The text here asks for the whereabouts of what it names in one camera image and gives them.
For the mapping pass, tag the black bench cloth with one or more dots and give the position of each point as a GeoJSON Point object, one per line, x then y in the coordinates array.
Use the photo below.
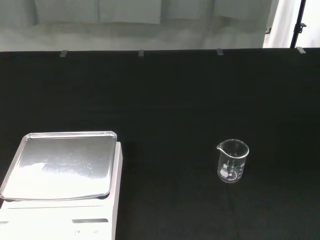
{"type": "Point", "coordinates": [175, 105]}

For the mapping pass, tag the grey tape strip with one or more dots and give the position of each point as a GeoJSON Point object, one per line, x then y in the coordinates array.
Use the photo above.
{"type": "Point", "coordinates": [141, 53]}
{"type": "Point", "coordinates": [301, 50]}
{"type": "Point", "coordinates": [64, 53]}
{"type": "Point", "coordinates": [220, 51]}

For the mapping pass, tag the white electronic balance steel pan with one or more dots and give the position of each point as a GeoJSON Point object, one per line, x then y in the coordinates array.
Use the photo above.
{"type": "Point", "coordinates": [62, 172]}

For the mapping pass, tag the pale backdrop board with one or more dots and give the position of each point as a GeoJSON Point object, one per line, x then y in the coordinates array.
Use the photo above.
{"type": "Point", "coordinates": [130, 22]}

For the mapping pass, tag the black tripod stand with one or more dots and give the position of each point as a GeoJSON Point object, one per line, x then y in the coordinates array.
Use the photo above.
{"type": "Point", "coordinates": [297, 25]}

